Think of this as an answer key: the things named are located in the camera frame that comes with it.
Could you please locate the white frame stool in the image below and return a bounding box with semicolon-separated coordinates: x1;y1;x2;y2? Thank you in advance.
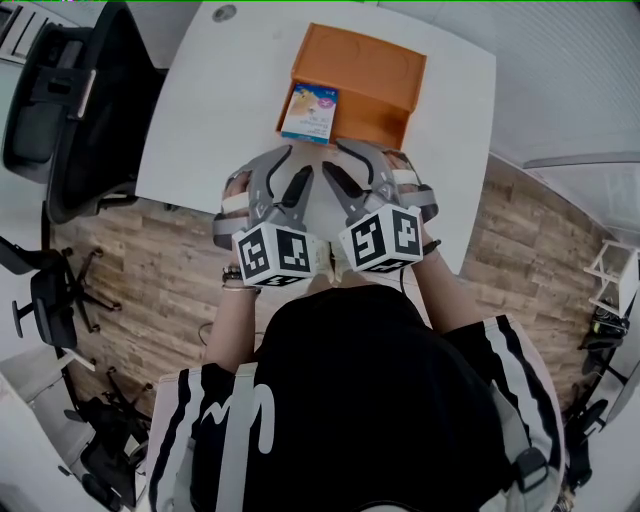
583;238;640;317

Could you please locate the black bag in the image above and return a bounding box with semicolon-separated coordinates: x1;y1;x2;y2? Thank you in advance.
578;298;632;374

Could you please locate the black chair with wheeled base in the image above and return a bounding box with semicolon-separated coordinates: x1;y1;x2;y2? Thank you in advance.
62;367;154;509

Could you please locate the blue white box of bandages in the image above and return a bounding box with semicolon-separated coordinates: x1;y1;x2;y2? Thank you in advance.
280;83;340;146

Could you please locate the large black office chair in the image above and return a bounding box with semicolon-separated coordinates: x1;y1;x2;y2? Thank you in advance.
2;0;170;225

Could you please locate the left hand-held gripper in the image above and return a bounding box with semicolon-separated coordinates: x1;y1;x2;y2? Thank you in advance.
212;144;326;289

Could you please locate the grey strap with buckle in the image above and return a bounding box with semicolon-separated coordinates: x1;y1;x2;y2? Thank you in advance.
492;384;551;496

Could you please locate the person's right forearm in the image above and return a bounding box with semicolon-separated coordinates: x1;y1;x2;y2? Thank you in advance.
399;227;486;335

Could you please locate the person's left forearm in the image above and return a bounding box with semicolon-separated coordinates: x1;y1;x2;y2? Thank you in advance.
202;262;264;374

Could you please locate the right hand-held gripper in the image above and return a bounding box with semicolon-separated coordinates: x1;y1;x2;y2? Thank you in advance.
322;138;440;274

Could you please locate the person's left hand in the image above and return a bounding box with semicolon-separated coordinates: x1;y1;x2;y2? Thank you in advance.
222;174;250;199

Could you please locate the person's right hand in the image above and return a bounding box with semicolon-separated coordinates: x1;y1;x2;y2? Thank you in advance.
387;151;427;195

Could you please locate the orange box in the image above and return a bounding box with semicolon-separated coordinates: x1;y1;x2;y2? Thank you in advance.
274;22;429;151

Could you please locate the black and white striped shirt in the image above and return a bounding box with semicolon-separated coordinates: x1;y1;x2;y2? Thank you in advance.
144;284;566;512

